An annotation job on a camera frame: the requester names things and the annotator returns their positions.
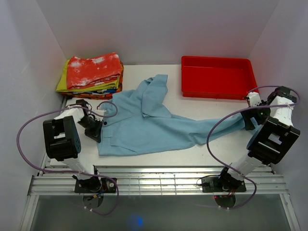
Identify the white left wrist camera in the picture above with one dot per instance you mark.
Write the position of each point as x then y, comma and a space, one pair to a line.
100, 113

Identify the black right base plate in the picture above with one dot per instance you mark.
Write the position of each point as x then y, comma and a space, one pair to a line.
216, 184

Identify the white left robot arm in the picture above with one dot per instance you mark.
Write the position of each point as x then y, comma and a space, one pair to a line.
63, 144

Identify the aluminium rail frame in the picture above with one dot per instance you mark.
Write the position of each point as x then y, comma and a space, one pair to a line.
172, 172

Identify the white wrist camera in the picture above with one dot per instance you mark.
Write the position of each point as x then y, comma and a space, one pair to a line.
100, 113
253, 99

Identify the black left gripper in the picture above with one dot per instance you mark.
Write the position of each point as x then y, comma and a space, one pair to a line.
95, 134

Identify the orange patterned folded trousers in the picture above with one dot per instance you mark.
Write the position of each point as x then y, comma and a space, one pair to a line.
104, 94

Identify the light blue trousers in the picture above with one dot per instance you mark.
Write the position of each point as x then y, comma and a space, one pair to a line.
143, 125

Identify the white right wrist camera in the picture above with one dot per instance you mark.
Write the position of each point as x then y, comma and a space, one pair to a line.
253, 99

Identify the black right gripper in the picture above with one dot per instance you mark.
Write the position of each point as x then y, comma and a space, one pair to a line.
247, 115

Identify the red white tie-dye trousers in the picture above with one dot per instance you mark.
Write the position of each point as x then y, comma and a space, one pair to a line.
90, 72

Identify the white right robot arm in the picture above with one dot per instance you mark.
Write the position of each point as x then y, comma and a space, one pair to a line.
271, 141

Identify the red plastic tray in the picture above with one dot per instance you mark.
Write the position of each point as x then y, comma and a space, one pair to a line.
216, 77

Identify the yellow green folded trousers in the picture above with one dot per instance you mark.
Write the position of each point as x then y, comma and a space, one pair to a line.
62, 87

